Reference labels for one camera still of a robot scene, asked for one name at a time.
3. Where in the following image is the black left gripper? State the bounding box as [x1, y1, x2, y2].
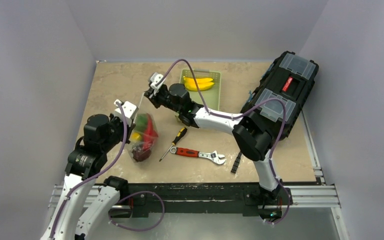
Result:
[101, 112, 135, 152]

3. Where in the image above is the green bell pepper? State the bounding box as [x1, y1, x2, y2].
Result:
[134, 113, 149, 133]

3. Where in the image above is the red chili pepper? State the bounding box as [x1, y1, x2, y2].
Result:
[143, 114, 159, 145]

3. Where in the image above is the clear dotted zip top bag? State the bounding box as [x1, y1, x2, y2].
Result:
[128, 93, 159, 163]

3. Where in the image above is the dark red purple fruit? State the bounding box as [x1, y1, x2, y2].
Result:
[132, 148, 152, 162]

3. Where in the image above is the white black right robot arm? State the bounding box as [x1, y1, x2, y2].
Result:
[144, 83, 281, 204]

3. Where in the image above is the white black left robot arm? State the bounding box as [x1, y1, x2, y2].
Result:
[41, 109, 136, 240]

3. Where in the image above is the yellow banana bunch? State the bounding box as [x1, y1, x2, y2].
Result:
[183, 76, 215, 92]

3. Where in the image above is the yellow black screwdriver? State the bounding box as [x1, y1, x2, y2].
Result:
[159, 127, 188, 162]

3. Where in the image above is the light green plastic basket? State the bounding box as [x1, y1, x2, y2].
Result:
[179, 68, 222, 111]

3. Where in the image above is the black hammer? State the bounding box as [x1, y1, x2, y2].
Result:
[230, 152, 243, 174]

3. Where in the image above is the black plastic toolbox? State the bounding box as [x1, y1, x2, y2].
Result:
[240, 51, 319, 140]

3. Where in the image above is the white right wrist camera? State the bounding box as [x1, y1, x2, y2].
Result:
[148, 72, 165, 97]

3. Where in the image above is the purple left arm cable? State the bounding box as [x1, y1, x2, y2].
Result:
[47, 102, 166, 240]

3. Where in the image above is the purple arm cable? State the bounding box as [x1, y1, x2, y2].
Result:
[47, 102, 166, 240]
[158, 58, 294, 226]

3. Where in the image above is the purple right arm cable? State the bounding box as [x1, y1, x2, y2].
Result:
[158, 58, 294, 226]

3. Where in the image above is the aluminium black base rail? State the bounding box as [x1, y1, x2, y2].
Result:
[64, 180, 340, 221]

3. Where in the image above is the red handled adjustable wrench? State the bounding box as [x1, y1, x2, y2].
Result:
[169, 146, 226, 165]

